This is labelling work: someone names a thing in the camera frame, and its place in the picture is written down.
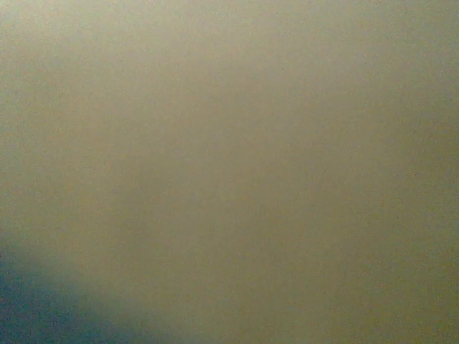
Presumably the blue checkered paper bag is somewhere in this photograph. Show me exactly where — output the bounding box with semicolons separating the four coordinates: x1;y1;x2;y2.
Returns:
1;1;458;343

